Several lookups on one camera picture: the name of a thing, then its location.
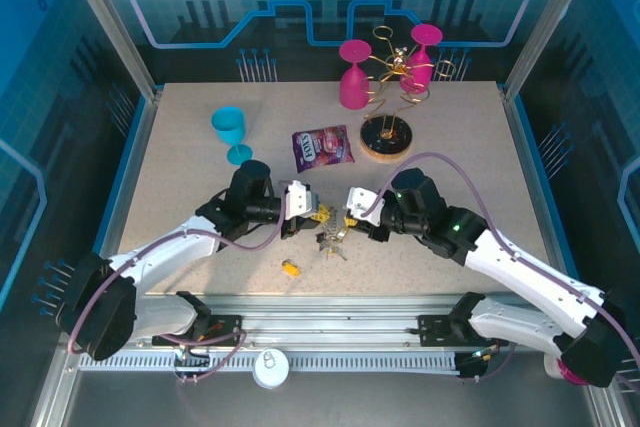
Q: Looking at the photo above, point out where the pink plastic goblet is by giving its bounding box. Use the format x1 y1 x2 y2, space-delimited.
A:
338 39 374 111
399 24 444 94

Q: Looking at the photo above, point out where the pink and white cup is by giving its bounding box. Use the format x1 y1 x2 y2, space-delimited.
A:
543 351 576 386

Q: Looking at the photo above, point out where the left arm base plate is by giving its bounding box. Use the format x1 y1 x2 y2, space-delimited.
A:
152 314 245 348

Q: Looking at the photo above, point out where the slotted cable duct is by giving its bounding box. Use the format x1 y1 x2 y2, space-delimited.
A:
107 350 461 373

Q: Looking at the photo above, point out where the aluminium frame beam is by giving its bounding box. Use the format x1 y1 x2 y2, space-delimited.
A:
59 294 601 353

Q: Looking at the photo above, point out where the purple candy bag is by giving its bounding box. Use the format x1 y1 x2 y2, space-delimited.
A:
291 124 357 174

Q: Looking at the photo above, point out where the gold wire glass rack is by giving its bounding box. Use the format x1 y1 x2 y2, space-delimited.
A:
358 25 457 164

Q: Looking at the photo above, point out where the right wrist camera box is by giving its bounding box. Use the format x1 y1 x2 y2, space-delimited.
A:
347 186 387 226

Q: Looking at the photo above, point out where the white round lid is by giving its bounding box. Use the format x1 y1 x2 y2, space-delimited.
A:
251 348 291 391

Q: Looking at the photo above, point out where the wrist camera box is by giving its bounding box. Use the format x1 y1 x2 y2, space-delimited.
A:
347 186 387 226
283 180 319 221

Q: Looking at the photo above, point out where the blue plastic goblet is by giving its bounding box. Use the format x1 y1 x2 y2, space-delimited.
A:
210 105 254 166

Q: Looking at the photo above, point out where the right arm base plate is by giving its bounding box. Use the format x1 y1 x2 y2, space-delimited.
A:
417 314 510 348

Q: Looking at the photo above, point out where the large keyring with keys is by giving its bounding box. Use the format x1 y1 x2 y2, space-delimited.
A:
314 206 357 262

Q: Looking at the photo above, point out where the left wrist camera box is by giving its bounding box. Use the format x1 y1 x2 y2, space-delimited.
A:
283 180 319 221

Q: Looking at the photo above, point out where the aluminium frame post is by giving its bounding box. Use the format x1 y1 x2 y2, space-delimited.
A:
501 0 604 102
55 0 164 102

